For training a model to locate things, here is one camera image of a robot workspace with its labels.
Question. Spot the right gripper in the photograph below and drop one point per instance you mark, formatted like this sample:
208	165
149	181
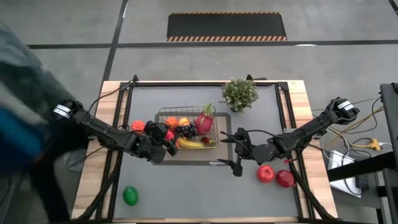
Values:
245	147

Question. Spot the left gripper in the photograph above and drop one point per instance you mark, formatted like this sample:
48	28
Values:
154	151

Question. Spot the smooth orange fruit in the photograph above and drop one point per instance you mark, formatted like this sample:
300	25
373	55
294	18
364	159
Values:
171	122

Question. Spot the dark grape bunch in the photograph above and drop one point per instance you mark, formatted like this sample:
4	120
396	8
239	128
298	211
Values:
186	131

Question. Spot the yellow banana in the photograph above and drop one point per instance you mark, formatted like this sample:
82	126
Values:
191	144

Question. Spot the small yellow fruit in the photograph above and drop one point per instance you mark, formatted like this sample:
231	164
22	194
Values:
184	121

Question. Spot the bumpy orange tangerine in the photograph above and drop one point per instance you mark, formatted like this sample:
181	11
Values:
138	125

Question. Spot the red apple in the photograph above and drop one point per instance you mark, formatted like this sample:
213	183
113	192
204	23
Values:
285	179
265	173

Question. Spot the pink dragon fruit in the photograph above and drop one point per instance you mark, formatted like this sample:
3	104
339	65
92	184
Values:
203	123

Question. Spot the shiny green fruit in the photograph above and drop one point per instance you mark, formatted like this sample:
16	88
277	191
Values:
130	196

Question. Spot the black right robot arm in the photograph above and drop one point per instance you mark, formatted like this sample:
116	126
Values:
304	133

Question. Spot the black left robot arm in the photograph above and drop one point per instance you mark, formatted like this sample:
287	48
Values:
102	132

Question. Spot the red tape piece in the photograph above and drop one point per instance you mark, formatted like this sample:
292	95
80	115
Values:
287	161

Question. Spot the green potted plant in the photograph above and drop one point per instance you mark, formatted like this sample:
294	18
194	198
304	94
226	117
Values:
239	93

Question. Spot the white flat box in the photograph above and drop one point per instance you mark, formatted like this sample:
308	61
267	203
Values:
339	161

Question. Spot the black power brick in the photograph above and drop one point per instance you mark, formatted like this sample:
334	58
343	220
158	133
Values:
360	182

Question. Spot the black hazard striped floor mat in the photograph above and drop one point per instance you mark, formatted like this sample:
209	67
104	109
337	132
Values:
227	25

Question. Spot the yellow power splitter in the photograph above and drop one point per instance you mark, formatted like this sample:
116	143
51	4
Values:
374	145

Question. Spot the person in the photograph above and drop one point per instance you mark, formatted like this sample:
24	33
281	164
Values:
21	93

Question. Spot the black side desk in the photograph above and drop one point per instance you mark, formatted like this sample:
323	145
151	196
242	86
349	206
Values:
390	118

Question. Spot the black aluminium table frame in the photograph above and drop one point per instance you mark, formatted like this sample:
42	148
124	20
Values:
202	83

